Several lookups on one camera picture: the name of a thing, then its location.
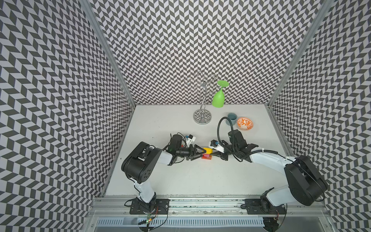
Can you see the green plastic wine glass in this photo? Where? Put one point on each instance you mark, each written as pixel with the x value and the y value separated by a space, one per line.
pixel 219 98

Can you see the chrome mug tree stand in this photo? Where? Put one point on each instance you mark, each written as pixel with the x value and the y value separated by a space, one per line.
pixel 202 81

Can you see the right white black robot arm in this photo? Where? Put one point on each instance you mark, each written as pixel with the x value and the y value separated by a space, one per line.
pixel 305 184

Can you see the yellow curved lego brick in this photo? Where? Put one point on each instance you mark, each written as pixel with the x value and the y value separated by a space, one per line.
pixel 208 151

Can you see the aluminium front rail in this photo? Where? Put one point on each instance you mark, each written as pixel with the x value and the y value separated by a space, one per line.
pixel 199 205

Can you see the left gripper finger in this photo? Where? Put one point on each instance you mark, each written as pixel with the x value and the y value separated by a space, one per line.
pixel 196 157
pixel 199 150

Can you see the grey blue cup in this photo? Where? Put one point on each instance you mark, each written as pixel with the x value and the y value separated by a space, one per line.
pixel 232 119

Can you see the orange patterned small bowl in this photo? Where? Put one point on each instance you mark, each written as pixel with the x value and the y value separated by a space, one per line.
pixel 245 123

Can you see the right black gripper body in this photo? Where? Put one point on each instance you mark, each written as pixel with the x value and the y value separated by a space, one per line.
pixel 230 149

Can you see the red long lego brick front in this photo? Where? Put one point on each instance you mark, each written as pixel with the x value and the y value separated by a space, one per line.
pixel 208 158

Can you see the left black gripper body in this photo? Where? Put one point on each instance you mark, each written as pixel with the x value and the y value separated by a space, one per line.
pixel 185 152

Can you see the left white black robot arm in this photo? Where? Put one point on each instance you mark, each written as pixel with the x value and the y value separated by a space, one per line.
pixel 140 163

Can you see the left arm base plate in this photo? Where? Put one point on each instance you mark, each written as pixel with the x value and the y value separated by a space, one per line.
pixel 159 206

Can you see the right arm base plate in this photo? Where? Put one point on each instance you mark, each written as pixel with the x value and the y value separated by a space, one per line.
pixel 263 207

